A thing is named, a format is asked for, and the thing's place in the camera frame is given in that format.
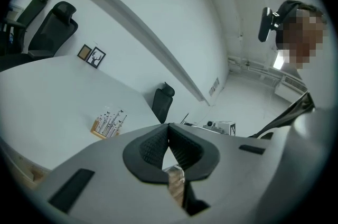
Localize wooden card holder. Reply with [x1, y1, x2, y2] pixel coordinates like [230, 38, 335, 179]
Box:
[90, 117, 121, 139]

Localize black head-mounted camera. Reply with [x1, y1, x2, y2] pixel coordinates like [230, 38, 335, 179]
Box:
[258, 6, 283, 43]

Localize black deer picture frame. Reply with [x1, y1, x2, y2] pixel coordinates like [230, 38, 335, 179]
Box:
[85, 46, 107, 69]

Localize person's head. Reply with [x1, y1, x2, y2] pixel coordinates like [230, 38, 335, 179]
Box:
[274, 0, 331, 71]

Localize brown cork picture frame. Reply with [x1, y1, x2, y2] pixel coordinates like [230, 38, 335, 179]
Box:
[77, 43, 92, 61]

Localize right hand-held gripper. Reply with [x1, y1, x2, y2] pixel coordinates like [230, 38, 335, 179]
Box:
[202, 119, 238, 137]

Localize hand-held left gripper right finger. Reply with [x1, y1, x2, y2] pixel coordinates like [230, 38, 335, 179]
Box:
[168, 123, 288, 224]

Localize white wall radiator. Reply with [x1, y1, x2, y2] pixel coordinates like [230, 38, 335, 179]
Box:
[274, 74, 309, 102]

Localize white wall pipes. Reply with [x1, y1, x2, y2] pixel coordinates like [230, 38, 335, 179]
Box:
[228, 55, 286, 81]

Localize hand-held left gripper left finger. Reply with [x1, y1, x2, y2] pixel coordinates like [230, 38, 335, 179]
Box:
[33, 124, 190, 224]

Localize wall vent grille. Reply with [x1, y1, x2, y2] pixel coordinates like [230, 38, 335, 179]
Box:
[209, 77, 220, 97]

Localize black mesh office chair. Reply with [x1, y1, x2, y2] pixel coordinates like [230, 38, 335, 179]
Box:
[27, 1, 79, 59]
[0, 0, 54, 72]
[151, 82, 176, 124]

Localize bright rectangular light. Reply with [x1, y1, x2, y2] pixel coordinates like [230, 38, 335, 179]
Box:
[272, 54, 285, 70]

